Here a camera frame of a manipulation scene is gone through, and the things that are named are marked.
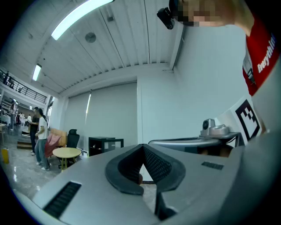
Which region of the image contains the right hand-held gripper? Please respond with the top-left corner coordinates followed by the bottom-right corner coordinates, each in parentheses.
top-left (148, 95), bottom-right (268, 158)

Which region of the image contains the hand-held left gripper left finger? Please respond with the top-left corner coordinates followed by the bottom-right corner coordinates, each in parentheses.
top-left (104, 144), bottom-right (146, 196)

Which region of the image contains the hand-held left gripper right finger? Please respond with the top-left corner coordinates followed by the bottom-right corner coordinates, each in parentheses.
top-left (143, 144), bottom-right (187, 221)

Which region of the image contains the black mini fridge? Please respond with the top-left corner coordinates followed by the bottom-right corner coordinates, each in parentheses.
top-left (88, 136), bottom-right (124, 157)

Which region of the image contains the round wooden table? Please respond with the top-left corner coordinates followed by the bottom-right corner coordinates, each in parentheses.
top-left (52, 147), bottom-right (82, 171)

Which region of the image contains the black office chair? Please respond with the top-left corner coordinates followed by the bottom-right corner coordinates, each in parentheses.
top-left (57, 129), bottom-right (80, 169)

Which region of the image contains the grey roller blind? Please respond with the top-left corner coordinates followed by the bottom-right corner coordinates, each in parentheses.
top-left (68, 81), bottom-right (138, 152)

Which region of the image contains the person's red shirt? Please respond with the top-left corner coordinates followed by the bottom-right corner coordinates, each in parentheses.
top-left (242, 17), bottom-right (281, 96)

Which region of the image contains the pink cloth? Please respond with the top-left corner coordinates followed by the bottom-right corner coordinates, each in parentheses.
top-left (44, 134), bottom-right (62, 158)

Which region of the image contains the wooden step platform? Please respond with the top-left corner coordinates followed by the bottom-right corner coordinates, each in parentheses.
top-left (17, 129), bottom-right (34, 150)

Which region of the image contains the person's head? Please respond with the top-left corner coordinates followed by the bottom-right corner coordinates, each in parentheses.
top-left (175, 0), bottom-right (256, 37)

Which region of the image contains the yellow dustpan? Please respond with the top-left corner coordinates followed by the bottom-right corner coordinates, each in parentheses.
top-left (1, 148), bottom-right (10, 164)

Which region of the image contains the black metal railing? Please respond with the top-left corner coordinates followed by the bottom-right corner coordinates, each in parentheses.
top-left (0, 69), bottom-right (48, 104)

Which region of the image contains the short ceiling light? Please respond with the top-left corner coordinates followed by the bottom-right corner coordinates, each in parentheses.
top-left (32, 63), bottom-right (43, 82)

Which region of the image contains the round ceiling fixture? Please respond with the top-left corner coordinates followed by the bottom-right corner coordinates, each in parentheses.
top-left (85, 32), bottom-right (97, 44)

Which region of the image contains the long ceiling light tube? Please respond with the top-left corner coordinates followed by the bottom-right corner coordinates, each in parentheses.
top-left (51, 0), bottom-right (115, 41)

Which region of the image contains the black head camera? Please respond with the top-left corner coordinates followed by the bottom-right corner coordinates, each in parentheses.
top-left (156, 0), bottom-right (179, 30)

